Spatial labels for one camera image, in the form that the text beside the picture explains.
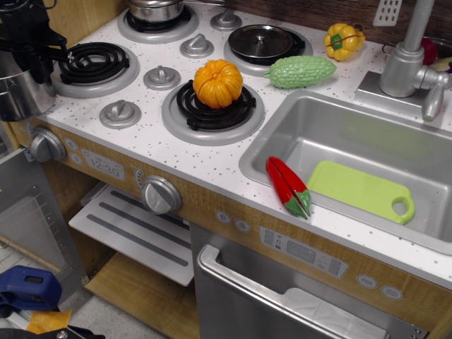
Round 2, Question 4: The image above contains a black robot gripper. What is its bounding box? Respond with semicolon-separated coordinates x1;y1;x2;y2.
1;1;69;84

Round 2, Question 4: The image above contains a tall stainless steel pot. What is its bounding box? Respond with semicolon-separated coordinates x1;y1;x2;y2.
1;51;56;122

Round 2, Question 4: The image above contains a silver stove knob front left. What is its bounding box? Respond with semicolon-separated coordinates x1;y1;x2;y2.
99;100;141;129

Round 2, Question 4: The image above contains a silver stove knob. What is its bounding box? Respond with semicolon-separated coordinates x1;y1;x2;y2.
99;100;141;129
210;9;242;31
179;34;215;59
143;65;181;91

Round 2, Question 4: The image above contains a silver stove knob upper middle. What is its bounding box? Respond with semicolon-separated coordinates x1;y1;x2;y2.
179;34;215;59

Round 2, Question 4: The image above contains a silver stove knob back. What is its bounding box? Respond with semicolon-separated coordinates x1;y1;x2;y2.
210;9;242;31

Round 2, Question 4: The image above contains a steel pot lid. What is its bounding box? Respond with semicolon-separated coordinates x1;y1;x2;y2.
228;25;295;59

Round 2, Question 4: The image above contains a front left black coil burner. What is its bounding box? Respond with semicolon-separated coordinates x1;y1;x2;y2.
51;42;140;99

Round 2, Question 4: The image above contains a black coil burner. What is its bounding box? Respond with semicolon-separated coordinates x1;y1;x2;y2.
223;28;313;77
117;5;199;44
162;81;265;146
51;42;140;99

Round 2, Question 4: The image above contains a silver oven dial left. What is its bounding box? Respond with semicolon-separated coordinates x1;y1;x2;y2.
30;126;66;162

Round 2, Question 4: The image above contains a silver oven dial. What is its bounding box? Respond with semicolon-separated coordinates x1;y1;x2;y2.
30;126;66;162
141;175;182;215

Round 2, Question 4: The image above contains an oven clock display panel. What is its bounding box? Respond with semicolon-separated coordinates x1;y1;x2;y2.
81;149;126;182

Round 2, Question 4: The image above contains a small steel saucepan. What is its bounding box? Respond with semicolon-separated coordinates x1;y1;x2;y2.
126;0;227;24

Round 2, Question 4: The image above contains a back left black coil burner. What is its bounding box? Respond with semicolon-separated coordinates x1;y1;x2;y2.
117;5;199;44

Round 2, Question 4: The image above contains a front right black coil burner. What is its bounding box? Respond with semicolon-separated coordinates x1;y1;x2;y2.
162;81;265;146

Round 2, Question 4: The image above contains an open oven door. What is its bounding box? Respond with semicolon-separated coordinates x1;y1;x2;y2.
1;149;85;306

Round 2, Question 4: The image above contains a white oven rack shelf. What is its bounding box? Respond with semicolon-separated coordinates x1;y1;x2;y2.
69;185;194;287

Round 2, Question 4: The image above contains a silver oven dial right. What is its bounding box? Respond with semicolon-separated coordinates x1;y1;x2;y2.
141;175;182;215

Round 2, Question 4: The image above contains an orange toy pumpkin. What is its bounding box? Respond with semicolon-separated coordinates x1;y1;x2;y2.
192;59;243;109

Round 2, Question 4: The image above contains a blue clamp tool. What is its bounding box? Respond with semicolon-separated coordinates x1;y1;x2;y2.
1;266;62;311

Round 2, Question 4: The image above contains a green toy bitter gourd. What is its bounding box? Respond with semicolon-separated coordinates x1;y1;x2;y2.
263;56;337;89

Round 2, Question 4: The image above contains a yellow cloth scrap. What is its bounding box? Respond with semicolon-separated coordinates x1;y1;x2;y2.
26;309;72;334

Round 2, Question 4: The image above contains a back right black coil burner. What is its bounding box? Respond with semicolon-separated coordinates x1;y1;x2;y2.
223;28;313;77

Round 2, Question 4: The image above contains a red toy chili pepper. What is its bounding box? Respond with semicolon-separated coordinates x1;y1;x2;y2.
266;156;311;220

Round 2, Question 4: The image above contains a silver dishwasher door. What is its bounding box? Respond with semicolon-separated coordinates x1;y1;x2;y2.
190;225;429;338

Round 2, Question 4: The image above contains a yellow toy bell pepper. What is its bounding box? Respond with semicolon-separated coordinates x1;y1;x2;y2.
323;23;366;61

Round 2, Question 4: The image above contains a dishwasher control panel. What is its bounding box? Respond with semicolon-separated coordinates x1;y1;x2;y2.
258;226;350;279

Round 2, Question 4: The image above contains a white slotted spatula head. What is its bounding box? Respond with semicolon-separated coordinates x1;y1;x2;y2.
373;0;402;27

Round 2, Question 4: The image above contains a green plastic cutting board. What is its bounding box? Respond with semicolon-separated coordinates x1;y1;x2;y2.
307;160;416;225

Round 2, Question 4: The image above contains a silver toy faucet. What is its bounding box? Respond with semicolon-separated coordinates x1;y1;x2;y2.
355;1;451;122

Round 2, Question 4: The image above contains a silver sink basin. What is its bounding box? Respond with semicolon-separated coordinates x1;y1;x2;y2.
239;90;451;255

